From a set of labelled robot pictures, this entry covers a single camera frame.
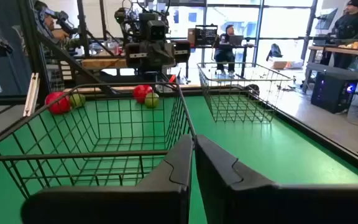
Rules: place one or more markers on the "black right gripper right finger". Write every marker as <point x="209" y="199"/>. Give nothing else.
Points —
<point x="259" y="202"/>

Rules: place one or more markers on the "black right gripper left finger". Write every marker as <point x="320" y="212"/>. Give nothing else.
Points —
<point x="154" y="199"/>

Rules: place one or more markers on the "red tomato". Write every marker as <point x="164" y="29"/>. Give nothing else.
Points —
<point x="141" y="92"/>

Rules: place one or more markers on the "green lime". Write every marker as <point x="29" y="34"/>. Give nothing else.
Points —
<point x="78" y="100"/>
<point x="152" y="100"/>

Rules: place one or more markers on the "red apple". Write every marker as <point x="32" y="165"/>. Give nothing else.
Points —
<point x="57" y="104"/>

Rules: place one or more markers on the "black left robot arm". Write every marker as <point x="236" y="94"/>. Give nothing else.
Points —
<point x="182" y="51"/>

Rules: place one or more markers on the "yellow produce pile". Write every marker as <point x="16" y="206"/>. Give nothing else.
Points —
<point x="354" y="45"/>

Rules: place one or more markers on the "green table mat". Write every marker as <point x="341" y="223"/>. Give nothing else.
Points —
<point x="259" y="149"/>

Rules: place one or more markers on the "wooden table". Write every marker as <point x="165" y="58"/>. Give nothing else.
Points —
<point x="102" y="63"/>

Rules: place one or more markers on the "person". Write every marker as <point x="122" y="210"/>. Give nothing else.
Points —
<point x="351" y="25"/>
<point x="50" y="25"/>
<point x="225" y="53"/>

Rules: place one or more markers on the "grey laptop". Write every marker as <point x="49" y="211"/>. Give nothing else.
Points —
<point x="236" y="40"/>

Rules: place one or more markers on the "dark backpack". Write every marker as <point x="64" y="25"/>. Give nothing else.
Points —
<point x="273" y="51"/>

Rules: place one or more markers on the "cardboard box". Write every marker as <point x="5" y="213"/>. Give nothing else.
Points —
<point x="280" y="64"/>

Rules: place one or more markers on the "black computer tower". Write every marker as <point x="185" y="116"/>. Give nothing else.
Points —
<point x="332" y="93"/>

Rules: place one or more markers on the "grey workbench with wooden top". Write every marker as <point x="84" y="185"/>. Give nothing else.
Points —
<point x="331" y="67"/>

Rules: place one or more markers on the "black monitor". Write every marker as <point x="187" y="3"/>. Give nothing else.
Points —
<point x="325" y="18"/>

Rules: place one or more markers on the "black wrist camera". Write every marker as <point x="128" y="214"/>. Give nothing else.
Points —
<point x="157" y="30"/>

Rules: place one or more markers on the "black frame strut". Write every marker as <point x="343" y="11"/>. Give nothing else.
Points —
<point x="73" y="60"/>

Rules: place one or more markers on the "pale aluminium rail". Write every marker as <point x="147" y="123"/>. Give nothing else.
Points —
<point x="31" y="95"/>

